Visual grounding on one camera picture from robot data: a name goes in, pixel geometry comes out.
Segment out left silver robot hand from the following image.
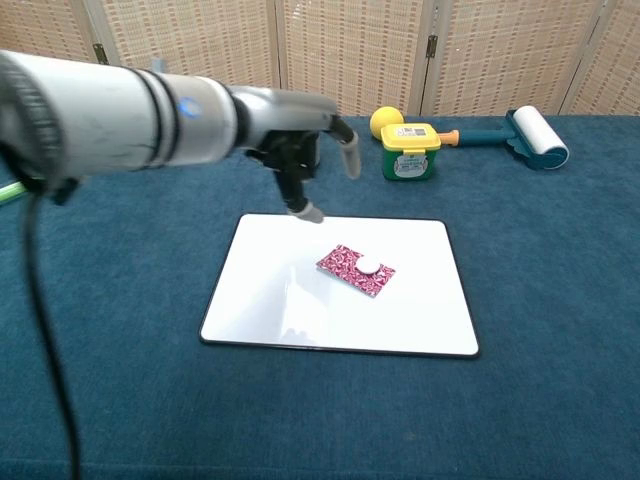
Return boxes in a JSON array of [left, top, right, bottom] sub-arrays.
[[229, 85, 363, 224]]

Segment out pink patterned packet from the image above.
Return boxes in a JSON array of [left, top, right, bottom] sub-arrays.
[[315, 244, 397, 301]]

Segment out white rectangular board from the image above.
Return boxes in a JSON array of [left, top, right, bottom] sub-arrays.
[[198, 213, 481, 359]]

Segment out bamboo folding screen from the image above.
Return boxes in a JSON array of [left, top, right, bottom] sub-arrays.
[[0, 0, 640, 119]]

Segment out yellow foam ball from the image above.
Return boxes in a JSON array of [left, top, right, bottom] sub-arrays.
[[369, 106, 405, 141]]

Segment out green container yellow lid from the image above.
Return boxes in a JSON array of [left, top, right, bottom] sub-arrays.
[[379, 122, 443, 182]]

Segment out teal lint roller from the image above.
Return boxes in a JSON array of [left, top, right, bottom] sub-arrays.
[[437, 105, 570, 172]]

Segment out dark blue table cloth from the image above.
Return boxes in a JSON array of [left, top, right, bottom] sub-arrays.
[[0, 114, 640, 480]]

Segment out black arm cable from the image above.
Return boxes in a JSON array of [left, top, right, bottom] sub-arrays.
[[22, 189, 84, 480]]

